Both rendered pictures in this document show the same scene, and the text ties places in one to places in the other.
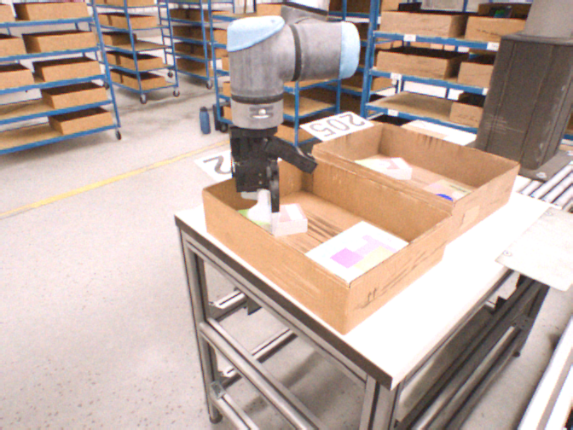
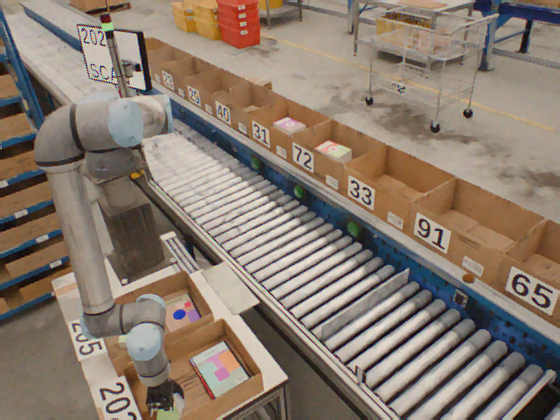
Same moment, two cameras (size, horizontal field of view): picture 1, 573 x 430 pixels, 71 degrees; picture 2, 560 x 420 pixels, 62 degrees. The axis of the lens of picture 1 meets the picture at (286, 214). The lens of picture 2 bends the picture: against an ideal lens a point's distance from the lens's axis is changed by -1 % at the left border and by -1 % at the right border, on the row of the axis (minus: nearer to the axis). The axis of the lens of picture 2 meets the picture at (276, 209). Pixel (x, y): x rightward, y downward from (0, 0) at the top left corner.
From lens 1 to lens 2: 1.21 m
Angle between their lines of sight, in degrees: 63
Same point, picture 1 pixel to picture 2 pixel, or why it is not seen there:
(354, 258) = (223, 370)
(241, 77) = (159, 362)
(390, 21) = not seen: outside the picture
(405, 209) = (201, 334)
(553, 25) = (129, 198)
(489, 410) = not seen: hidden behind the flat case
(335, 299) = (258, 383)
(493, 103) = (125, 247)
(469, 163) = (161, 286)
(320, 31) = (155, 311)
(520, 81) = (133, 230)
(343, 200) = not seen: hidden behind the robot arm
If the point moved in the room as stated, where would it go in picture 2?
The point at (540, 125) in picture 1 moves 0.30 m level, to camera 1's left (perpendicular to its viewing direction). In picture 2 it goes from (155, 241) to (126, 291)
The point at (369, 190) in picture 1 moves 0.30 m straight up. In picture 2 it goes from (177, 344) to (159, 282)
